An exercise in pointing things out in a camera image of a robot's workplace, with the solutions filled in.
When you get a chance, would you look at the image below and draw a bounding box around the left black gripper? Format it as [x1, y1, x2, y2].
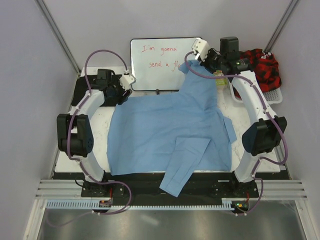
[108, 76, 133, 106]

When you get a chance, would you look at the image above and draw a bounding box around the light blue long sleeve shirt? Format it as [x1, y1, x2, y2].
[106, 60, 237, 182]

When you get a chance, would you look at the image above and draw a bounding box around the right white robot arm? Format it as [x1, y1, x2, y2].
[192, 36, 288, 197]

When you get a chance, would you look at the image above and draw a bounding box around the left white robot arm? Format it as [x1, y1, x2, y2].
[56, 68, 136, 197]

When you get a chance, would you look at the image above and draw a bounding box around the green paperback book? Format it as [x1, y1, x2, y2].
[213, 70, 227, 87]

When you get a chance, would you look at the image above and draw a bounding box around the folded black shirt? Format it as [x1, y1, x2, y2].
[71, 75, 117, 107]

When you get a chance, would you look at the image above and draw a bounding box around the white dry-erase board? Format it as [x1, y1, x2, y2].
[130, 37, 200, 91]

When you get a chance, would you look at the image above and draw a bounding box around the red black plaid shirt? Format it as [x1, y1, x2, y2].
[240, 48, 282, 93]

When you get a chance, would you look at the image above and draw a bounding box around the white plastic basket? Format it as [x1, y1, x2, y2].
[228, 77, 283, 109]

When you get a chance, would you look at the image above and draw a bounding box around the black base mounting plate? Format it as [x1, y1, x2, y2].
[54, 172, 259, 206]

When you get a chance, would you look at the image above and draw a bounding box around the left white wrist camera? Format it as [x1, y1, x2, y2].
[119, 73, 136, 91]

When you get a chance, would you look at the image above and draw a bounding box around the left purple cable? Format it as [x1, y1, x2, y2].
[65, 49, 133, 216]

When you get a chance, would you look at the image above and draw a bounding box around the white slotted cable duct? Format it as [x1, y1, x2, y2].
[45, 199, 235, 211]

